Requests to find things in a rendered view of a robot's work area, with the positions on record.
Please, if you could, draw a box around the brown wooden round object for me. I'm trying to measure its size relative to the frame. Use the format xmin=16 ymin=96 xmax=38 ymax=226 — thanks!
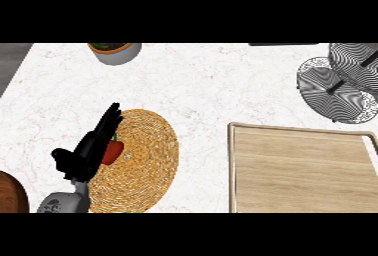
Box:
xmin=0 ymin=170 xmax=31 ymax=214

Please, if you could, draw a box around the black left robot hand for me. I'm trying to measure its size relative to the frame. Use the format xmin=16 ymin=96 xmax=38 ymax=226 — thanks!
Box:
xmin=50 ymin=102 xmax=124 ymax=183

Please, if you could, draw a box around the grey plant pot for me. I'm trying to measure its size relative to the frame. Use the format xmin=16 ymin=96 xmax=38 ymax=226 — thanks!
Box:
xmin=87 ymin=42 xmax=143 ymax=67

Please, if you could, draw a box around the red bell pepper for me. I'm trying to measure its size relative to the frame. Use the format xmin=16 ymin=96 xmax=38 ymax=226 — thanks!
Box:
xmin=100 ymin=133 xmax=126 ymax=166

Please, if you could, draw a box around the pale wooden tray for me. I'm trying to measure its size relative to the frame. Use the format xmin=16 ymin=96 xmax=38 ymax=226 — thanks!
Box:
xmin=226 ymin=121 xmax=378 ymax=214

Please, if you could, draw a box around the round woven wicker placemat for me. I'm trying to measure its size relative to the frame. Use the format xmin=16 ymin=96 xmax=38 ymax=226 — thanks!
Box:
xmin=87 ymin=108 xmax=180 ymax=214

